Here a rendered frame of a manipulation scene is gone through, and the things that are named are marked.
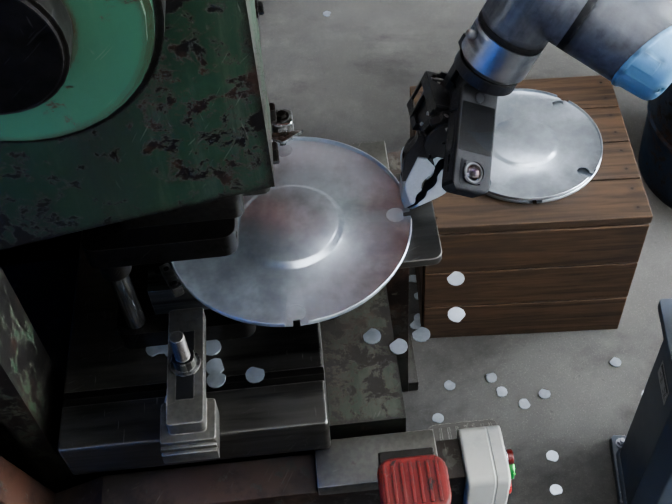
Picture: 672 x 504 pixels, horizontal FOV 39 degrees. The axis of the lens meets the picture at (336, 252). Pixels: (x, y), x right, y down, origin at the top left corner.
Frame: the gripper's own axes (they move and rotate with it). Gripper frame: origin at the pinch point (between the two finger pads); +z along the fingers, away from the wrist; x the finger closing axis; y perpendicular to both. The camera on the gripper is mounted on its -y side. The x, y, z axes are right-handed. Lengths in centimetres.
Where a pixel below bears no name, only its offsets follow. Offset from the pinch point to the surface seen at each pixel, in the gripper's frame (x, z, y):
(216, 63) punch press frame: 33.2, -28.6, -19.3
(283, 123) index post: 12.6, 5.9, 16.5
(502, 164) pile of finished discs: -41, 29, 45
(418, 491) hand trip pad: 3.5, 5.5, -34.2
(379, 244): 3.7, 3.1, -4.4
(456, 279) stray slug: -11.3, 10.9, -1.0
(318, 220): 10.0, 5.3, -0.1
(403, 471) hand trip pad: 4.5, 5.8, -31.9
